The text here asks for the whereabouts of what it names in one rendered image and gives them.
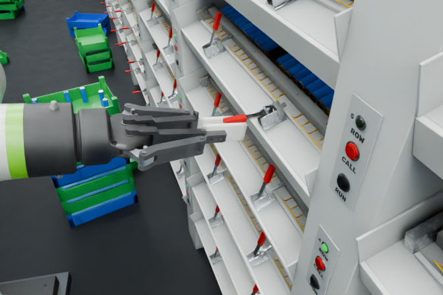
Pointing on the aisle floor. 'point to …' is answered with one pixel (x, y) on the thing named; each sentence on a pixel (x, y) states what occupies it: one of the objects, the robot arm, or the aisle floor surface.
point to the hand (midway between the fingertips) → (221, 129)
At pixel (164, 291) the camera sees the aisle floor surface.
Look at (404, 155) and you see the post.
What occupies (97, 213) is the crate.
